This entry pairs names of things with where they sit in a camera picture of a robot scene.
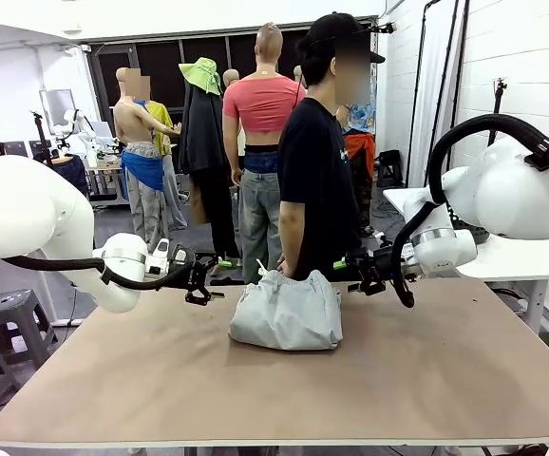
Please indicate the small head-mounted camera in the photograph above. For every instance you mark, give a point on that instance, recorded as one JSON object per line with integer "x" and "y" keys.
{"x": 386, "y": 27}

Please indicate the white backdrop cloth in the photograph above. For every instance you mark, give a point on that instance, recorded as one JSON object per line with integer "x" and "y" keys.
{"x": 429, "y": 109}

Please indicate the grey computer monitor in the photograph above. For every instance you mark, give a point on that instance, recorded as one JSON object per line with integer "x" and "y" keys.
{"x": 57, "y": 107}

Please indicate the shirtless tan mannequin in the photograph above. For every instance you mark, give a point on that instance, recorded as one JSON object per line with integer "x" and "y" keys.
{"x": 129, "y": 119}

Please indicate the dark blue jeans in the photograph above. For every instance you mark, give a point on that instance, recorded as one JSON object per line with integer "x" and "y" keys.
{"x": 77, "y": 171}

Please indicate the black baseball cap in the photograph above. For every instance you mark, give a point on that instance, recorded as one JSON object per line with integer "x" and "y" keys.
{"x": 331, "y": 28}

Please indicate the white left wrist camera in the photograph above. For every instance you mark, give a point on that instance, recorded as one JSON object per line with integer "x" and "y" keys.
{"x": 182, "y": 256}

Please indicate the grey training pants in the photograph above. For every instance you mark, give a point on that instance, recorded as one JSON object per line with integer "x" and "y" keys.
{"x": 284, "y": 318}

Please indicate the black coat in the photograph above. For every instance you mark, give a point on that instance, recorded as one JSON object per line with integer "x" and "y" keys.
{"x": 203, "y": 128}

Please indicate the person's right hand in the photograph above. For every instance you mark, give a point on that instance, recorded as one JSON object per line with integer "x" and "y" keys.
{"x": 289, "y": 268}

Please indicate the pink crop top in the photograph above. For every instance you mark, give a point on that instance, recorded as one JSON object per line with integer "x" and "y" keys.
{"x": 260, "y": 102}

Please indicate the black camera tripod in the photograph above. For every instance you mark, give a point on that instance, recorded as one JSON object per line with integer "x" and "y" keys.
{"x": 497, "y": 109}
{"x": 41, "y": 138}

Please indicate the green bucket hat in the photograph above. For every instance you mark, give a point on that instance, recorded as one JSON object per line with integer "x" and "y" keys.
{"x": 203, "y": 76}

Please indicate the orange cloth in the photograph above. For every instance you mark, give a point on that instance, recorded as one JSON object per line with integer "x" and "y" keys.
{"x": 362, "y": 142}

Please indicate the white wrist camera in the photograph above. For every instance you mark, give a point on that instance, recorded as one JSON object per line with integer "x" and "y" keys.
{"x": 384, "y": 242}
{"x": 182, "y": 256}

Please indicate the person in black t-shirt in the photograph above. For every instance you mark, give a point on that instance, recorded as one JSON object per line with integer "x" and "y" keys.
{"x": 312, "y": 190}

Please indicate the bald mannequin head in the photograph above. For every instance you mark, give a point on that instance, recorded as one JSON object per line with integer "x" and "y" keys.
{"x": 298, "y": 76}
{"x": 231, "y": 77}

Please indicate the black light stand pole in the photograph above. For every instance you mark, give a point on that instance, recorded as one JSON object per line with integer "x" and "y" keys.
{"x": 459, "y": 81}
{"x": 417, "y": 95}
{"x": 441, "y": 95}

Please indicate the pale grey wide jeans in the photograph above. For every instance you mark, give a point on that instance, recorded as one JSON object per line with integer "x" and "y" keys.
{"x": 258, "y": 223}

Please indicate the black trousers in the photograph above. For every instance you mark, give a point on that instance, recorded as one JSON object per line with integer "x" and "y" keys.
{"x": 220, "y": 214}

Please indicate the dark framed window wall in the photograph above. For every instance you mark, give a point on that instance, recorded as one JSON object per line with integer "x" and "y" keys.
{"x": 160, "y": 62}

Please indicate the camouflage trousers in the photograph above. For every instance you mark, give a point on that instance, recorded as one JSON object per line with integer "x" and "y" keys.
{"x": 365, "y": 190}

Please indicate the small white background robot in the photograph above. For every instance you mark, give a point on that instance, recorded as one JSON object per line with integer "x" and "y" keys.
{"x": 82, "y": 128}

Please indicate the cluttered work table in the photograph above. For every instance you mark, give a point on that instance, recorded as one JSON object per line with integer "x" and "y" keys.
{"x": 106, "y": 164}

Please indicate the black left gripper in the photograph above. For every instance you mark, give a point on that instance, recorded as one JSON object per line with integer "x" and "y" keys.
{"x": 193, "y": 273}

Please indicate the blue cloth wrap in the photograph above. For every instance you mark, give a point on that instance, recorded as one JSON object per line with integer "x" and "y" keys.
{"x": 144, "y": 171}

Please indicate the black step stool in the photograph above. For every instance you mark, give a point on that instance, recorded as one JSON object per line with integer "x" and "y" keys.
{"x": 391, "y": 159}

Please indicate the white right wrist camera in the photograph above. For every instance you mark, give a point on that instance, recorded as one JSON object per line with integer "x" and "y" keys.
{"x": 384, "y": 242}

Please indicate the person's right forearm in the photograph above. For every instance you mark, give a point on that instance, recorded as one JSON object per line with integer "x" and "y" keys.
{"x": 289, "y": 233}

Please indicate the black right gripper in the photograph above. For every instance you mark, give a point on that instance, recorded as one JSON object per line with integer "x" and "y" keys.
{"x": 384, "y": 268}

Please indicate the yellow short sleeve shirt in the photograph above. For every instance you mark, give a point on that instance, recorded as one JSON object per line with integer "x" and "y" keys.
{"x": 160, "y": 119}

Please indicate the dark grey panel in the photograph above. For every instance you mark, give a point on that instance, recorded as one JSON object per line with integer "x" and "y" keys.
{"x": 15, "y": 148}

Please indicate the dark blue denim shorts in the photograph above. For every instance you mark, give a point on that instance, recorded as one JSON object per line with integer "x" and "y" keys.
{"x": 258, "y": 161}

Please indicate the light grey trousers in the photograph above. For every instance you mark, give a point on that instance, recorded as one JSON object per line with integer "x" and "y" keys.
{"x": 174, "y": 190}

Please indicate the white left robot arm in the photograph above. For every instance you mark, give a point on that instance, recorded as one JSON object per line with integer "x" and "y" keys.
{"x": 27, "y": 209}

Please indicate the tall bald tan mannequin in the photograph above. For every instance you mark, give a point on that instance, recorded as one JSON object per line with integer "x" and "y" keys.
{"x": 269, "y": 47}

